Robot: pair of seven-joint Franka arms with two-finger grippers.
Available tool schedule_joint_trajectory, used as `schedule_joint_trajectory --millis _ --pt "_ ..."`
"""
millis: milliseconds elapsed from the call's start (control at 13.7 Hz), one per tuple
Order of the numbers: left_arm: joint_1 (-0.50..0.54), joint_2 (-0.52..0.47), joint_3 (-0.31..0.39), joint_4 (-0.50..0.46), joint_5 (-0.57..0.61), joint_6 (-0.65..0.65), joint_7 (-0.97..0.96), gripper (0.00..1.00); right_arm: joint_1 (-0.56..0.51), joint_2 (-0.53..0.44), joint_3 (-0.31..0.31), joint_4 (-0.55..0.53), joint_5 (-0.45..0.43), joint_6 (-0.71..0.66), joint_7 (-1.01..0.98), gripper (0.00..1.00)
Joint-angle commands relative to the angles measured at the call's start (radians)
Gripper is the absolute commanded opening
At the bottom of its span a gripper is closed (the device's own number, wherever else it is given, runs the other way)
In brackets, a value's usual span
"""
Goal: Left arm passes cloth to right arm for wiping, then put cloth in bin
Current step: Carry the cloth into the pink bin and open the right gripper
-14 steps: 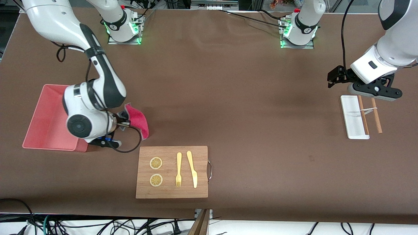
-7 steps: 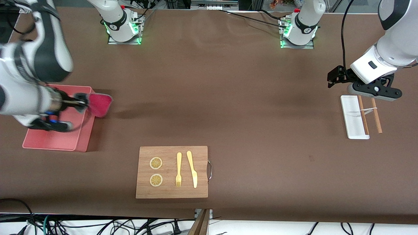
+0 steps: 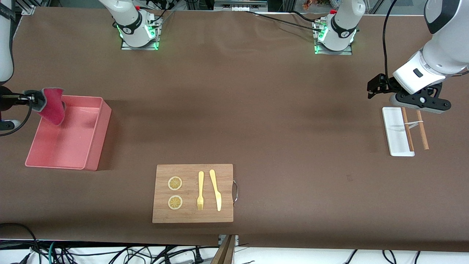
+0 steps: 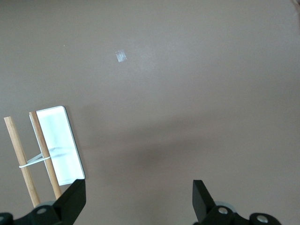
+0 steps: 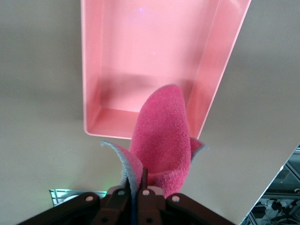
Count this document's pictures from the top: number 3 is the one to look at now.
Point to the wooden cutting board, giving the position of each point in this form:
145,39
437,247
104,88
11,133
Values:
189,190

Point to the silver power strip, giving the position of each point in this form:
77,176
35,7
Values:
240,4

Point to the lemon slice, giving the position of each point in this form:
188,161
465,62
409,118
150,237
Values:
175,183
175,202

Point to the wooden beam under table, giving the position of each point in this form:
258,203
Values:
224,253

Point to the white rack base tray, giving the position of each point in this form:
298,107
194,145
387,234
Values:
394,128

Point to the yellow plastic fork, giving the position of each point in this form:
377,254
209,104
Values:
200,179

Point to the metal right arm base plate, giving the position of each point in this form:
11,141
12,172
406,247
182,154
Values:
146,47

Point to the aluminium frame profile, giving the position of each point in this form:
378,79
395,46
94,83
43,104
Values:
31,7

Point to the pink plastic bin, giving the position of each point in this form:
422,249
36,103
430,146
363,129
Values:
73,139

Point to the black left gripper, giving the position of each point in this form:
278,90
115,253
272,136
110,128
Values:
385,84

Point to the small metal table bracket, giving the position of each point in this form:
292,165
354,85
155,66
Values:
236,240

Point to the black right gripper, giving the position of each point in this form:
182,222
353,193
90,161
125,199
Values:
4,103

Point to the pink cloth with grey backing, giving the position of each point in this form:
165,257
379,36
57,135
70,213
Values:
54,106

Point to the yellow plastic knife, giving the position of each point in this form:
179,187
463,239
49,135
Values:
218,200

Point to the wooden chopsticks pair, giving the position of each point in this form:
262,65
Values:
408,134
423,134

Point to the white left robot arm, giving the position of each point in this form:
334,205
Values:
443,51

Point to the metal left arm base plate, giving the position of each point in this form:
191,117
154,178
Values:
344,52

